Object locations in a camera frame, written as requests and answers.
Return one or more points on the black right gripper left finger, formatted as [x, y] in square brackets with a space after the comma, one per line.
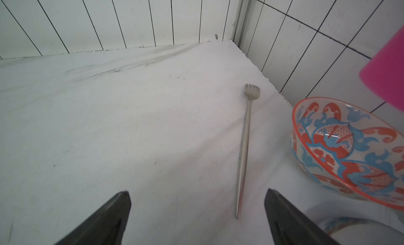
[106, 226]

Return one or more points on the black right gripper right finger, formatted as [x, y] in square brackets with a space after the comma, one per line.
[289, 226]

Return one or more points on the red blue patterned bowl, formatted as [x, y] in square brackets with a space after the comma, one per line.
[349, 151]

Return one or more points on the metal back scratcher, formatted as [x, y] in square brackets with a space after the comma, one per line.
[252, 93]

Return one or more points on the pink wine glass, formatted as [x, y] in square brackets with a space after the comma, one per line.
[384, 74]

